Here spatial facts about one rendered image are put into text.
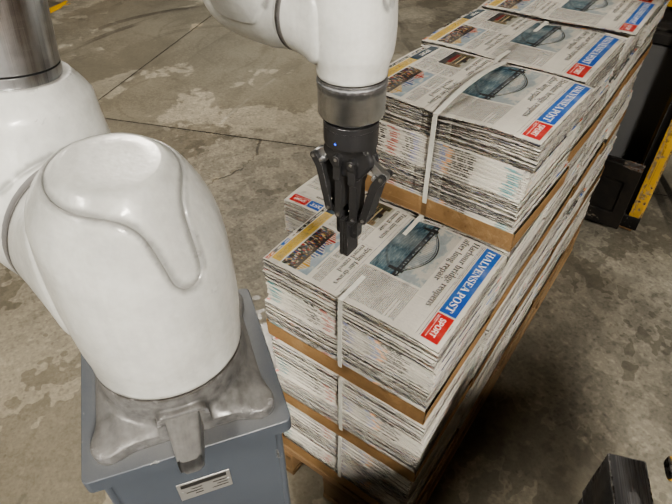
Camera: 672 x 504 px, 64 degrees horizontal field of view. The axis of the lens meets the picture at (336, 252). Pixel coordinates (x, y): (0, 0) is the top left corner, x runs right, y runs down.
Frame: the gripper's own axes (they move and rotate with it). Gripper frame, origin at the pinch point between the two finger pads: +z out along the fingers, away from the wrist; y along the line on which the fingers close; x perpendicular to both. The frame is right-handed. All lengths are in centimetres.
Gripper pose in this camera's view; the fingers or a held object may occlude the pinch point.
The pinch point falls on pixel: (348, 233)
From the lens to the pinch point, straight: 84.8
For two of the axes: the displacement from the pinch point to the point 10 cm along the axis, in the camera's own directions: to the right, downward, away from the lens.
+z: 0.0, 7.5, 6.6
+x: -5.8, 5.4, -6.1
